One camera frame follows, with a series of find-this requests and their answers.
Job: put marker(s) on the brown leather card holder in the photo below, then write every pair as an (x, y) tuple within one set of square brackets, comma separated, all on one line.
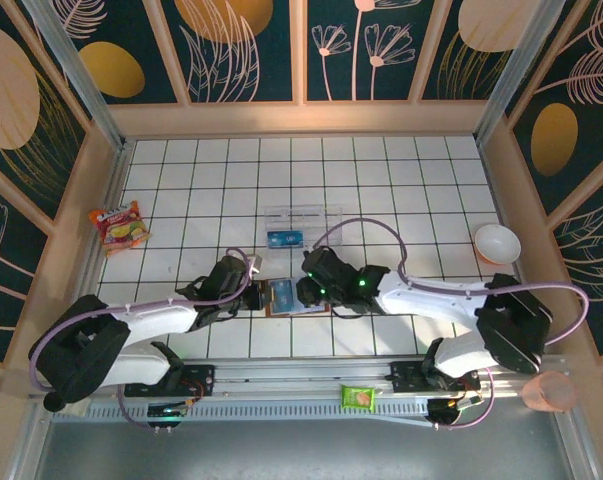
[(276, 314)]

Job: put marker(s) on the blue credit card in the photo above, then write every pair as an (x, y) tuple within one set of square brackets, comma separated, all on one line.
[(283, 296), (284, 240)]

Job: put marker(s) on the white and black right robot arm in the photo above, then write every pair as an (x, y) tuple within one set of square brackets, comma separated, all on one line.
[(431, 300)]

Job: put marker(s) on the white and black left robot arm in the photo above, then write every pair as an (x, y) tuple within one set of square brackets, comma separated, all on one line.
[(156, 317)]

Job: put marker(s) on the white credit card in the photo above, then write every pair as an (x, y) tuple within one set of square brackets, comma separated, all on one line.
[(313, 310)]

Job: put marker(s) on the clear plastic box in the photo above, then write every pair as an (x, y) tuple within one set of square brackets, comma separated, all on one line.
[(306, 217)]

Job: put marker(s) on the green snack packet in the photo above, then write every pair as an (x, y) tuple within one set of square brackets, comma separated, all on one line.
[(357, 397)]

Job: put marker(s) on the red snack packet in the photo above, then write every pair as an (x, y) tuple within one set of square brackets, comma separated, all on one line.
[(120, 229)]

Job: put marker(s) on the left controller board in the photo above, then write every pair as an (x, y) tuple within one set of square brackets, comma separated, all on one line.
[(166, 412)]

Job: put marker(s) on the controller board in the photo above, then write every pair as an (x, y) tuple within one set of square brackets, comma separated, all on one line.
[(166, 412), (451, 407)]

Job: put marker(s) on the white bowl with orange rim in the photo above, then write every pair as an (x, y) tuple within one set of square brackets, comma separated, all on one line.
[(497, 242)]

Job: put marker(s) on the right controller board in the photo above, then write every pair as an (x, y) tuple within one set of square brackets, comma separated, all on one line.
[(451, 407)]

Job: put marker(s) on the black round knob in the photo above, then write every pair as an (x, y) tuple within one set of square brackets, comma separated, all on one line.
[(56, 404)]

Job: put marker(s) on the pink plastic cup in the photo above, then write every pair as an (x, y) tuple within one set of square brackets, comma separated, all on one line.
[(551, 392)]

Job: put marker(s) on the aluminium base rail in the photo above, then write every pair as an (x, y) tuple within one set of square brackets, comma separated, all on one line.
[(291, 375)]

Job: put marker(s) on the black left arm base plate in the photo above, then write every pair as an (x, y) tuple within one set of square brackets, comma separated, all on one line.
[(201, 380)]

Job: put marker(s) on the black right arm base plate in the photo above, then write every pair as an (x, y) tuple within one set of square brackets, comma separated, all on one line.
[(406, 377)]

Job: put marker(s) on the aluminium frame post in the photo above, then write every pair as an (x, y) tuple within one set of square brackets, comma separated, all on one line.
[(521, 70), (76, 70)]

